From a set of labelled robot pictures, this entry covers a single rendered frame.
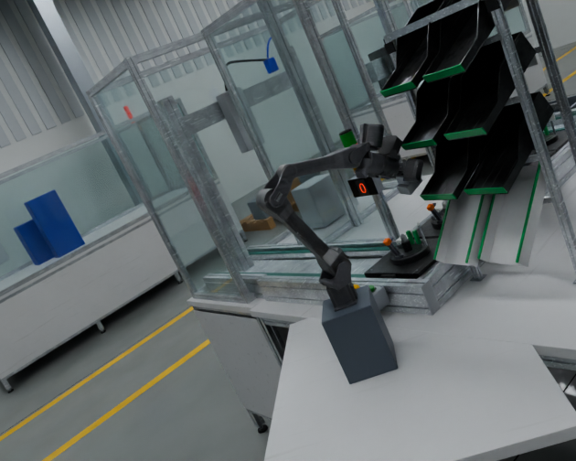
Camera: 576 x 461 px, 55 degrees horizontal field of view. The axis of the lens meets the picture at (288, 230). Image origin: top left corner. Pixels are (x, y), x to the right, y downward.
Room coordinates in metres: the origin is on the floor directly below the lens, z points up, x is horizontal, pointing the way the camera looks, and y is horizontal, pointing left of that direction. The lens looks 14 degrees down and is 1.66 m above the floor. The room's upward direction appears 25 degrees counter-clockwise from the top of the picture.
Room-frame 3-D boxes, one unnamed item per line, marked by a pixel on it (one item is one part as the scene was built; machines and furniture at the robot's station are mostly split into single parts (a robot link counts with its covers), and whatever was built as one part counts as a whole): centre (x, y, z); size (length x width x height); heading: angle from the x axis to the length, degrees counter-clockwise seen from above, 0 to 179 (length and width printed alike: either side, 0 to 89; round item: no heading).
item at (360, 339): (1.40, -0.06, 0.96); 0.14 x 0.14 x 0.20; 78
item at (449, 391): (1.39, -0.11, 0.84); 0.90 x 0.70 x 0.03; 168
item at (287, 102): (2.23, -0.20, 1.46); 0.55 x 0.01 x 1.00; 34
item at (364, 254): (2.01, -0.19, 0.91); 0.84 x 0.28 x 0.10; 34
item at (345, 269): (1.41, -0.06, 1.15); 0.09 x 0.07 x 0.06; 21
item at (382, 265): (1.75, -0.34, 0.96); 0.24 x 0.24 x 0.02; 34
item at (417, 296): (1.89, -0.06, 0.91); 0.89 x 0.06 x 0.11; 34
